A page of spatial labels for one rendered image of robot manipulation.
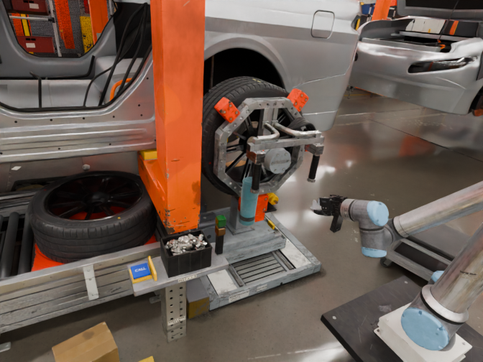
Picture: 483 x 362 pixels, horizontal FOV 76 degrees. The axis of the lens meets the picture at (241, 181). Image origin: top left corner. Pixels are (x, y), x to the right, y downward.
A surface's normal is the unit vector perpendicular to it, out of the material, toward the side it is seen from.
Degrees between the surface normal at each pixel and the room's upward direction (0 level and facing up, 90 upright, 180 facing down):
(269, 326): 0
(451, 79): 89
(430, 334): 91
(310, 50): 90
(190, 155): 90
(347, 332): 0
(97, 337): 0
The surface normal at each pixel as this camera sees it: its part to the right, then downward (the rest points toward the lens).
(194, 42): 0.46, 0.45
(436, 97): -0.41, 0.61
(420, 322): -0.76, 0.26
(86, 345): 0.08, -0.88
